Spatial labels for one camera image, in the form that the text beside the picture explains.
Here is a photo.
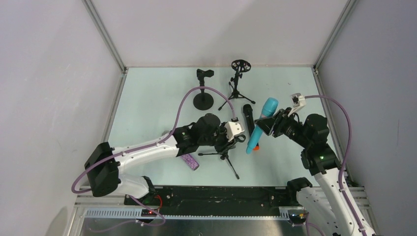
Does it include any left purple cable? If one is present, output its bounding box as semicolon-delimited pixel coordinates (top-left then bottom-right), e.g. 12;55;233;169
71;87;237;195

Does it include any black microphone orange end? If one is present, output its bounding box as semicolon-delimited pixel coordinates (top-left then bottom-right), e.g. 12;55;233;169
242;104;255;138

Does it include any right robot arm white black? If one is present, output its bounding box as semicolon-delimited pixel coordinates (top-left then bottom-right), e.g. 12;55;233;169
255;108;376;236

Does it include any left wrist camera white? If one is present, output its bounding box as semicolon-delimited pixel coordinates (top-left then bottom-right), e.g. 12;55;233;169
225;121;245;142

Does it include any black round base mic stand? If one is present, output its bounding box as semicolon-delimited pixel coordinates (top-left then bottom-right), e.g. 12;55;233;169
193;69;214;111

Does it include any black tripod shock mount stand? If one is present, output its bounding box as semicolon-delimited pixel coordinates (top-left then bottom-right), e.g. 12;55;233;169
228;59;256;104

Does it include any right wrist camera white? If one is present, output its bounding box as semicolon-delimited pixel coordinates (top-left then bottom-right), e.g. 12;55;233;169
288;93;306;116

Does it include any purple glitter microphone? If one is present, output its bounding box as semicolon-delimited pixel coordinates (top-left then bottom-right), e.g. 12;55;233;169
181;154;200;171

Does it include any grey slotted cable duct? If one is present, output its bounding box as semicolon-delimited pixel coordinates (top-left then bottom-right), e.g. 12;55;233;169
85;208;291;221

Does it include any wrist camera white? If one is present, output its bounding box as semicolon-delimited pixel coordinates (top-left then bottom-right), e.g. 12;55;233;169
288;93;306;116
225;121;245;142

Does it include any blue microphone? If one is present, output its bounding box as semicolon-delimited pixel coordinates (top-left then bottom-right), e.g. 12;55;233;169
245;97;279;155

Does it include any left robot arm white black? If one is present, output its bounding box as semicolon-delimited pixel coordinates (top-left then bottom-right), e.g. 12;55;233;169
85;113;245;199

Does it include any small black tripod stand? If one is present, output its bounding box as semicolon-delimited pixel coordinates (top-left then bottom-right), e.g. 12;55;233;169
198;134;246;179

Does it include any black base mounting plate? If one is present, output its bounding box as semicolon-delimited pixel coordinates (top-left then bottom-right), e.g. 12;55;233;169
139;186;299;217

